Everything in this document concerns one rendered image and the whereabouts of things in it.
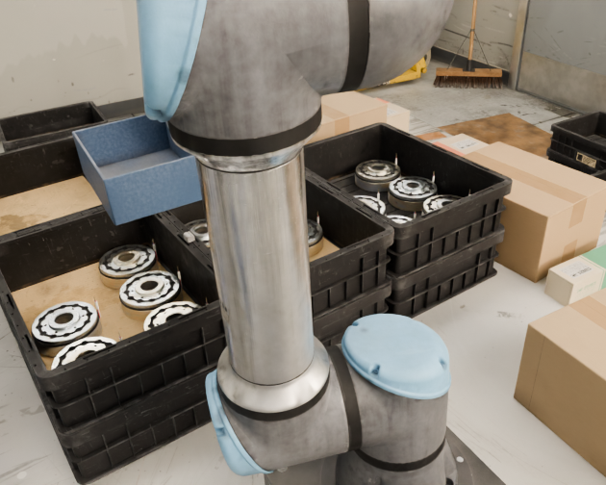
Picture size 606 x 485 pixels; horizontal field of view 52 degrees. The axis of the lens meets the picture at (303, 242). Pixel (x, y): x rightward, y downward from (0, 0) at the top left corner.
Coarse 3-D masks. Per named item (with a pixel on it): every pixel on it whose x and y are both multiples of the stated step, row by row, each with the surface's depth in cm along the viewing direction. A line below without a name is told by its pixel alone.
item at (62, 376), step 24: (96, 216) 115; (0, 240) 108; (0, 288) 96; (192, 312) 89; (216, 312) 90; (24, 336) 86; (144, 336) 85; (168, 336) 87; (96, 360) 82; (120, 360) 84; (48, 384) 79
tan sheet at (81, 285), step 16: (80, 272) 116; (96, 272) 116; (32, 288) 113; (48, 288) 112; (64, 288) 112; (80, 288) 112; (96, 288) 112; (112, 288) 112; (16, 304) 109; (32, 304) 108; (48, 304) 108; (112, 304) 108; (32, 320) 105; (112, 320) 104; (128, 320) 104; (112, 336) 100; (128, 336) 100; (48, 368) 95
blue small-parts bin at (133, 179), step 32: (96, 128) 97; (128, 128) 99; (160, 128) 102; (96, 160) 99; (128, 160) 101; (160, 160) 100; (192, 160) 85; (96, 192) 91; (128, 192) 83; (160, 192) 85; (192, 192) 88
